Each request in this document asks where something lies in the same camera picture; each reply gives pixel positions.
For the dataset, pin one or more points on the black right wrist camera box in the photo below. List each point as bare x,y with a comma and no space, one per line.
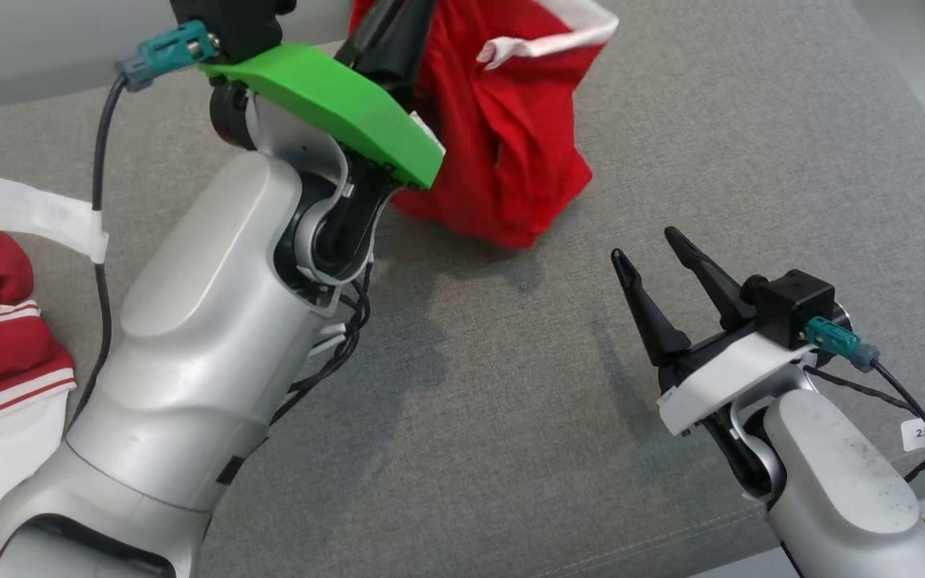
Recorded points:
792,301

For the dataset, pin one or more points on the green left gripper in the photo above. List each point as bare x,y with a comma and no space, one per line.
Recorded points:
334,104

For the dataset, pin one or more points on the red garment with white trim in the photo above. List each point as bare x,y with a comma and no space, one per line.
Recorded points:
511,160

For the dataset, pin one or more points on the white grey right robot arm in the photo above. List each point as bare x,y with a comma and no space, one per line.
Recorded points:
848,482

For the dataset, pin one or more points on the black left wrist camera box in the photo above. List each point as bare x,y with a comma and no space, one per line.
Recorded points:
230,28

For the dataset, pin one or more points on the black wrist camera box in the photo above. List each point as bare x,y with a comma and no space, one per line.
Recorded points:
792,301
230,28

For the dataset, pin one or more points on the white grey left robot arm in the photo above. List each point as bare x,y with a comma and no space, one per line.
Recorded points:
205,321

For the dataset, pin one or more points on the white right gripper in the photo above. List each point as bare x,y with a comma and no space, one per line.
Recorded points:
735,377

